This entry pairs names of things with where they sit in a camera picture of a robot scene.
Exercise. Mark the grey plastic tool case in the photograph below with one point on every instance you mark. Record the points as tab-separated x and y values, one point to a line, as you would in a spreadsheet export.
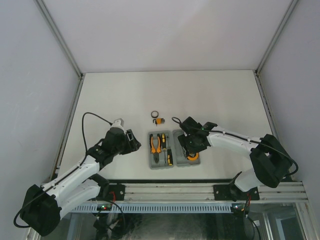
178	154

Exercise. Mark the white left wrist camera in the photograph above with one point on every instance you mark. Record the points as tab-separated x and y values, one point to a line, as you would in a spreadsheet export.
118	123

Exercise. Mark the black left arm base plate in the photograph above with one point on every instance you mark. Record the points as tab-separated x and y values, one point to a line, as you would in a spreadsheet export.
112	192

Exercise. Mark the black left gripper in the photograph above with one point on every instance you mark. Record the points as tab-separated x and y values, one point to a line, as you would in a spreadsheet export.
132	145

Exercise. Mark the orange hex key set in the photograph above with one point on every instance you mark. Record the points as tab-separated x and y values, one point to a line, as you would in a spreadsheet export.
158	121

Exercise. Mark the long black yellow screwdriver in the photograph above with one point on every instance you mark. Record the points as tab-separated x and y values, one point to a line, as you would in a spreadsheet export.
163	145

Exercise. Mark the aluminium front rail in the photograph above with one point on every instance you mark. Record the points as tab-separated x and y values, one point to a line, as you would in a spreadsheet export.
286	192

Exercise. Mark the aluminium frame post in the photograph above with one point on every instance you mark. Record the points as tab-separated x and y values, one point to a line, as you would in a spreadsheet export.
44	11
277	34

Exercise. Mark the orange black pliers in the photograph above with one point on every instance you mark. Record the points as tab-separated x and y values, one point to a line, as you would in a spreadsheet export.
155	147

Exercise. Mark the grey slotted cable duct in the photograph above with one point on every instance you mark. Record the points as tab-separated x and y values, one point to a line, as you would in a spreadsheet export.
153	208

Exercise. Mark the left aluminium frame post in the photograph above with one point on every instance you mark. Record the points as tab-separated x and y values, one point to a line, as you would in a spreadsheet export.
44	11

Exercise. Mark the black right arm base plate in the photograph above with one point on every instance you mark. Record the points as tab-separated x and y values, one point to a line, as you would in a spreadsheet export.
225	192

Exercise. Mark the black electrical tape roll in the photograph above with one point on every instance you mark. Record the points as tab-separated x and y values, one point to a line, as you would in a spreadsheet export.
154	114

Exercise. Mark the right aluminium frame post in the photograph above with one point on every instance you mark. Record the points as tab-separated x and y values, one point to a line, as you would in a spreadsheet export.
277	34

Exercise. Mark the short yellow black screwdriver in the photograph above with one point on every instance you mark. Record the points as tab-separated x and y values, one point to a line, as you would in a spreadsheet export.
169	157

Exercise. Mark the orange tape measure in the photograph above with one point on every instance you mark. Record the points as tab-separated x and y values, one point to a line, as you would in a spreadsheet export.
193	157

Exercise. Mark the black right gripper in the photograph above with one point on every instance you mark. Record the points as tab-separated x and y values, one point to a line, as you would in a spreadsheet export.
183	139

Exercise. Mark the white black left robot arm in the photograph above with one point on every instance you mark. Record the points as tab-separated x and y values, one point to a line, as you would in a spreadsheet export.
44	206

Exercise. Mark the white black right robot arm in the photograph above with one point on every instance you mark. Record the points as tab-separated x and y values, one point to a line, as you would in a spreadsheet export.
270	162

